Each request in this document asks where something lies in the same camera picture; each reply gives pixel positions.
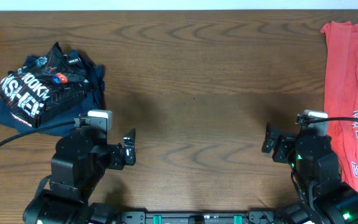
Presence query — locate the black orange-patterned t-shirt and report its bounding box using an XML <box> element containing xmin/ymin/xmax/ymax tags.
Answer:
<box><xmin>0</xmin><ymin>43</ymin><xmax>91</xmax><ymax>128</ymax></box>

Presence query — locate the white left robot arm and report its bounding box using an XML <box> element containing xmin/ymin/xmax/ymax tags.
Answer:
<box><xmin>23</xmin><ymin>124</ymin><xmax>136</xmax><ymax>224</ymax></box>

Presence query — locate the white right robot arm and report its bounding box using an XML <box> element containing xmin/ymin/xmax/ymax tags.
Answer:
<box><xmin>262</xmin><ymin>124</ymin><xmax>358</xmax><ymax>224</ymax></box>

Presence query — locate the navy blue folded shirt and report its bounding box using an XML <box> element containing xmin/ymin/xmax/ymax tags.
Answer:
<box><xmin>0</xmin><ymin>50</ymin><xmax>104</xmax><ymax>133</ymax></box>

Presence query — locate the red t-shirt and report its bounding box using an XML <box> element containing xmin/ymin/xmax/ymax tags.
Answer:
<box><xmin>321</xmin><ymin>22</ymin><xmax>358</xmax><ymax>191</ymax></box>

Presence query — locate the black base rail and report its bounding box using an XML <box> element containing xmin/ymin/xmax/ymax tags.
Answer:
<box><xmin>111</xmin><ymin>210</ymin><xmax>288</xmax><ymax>224</ymax></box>

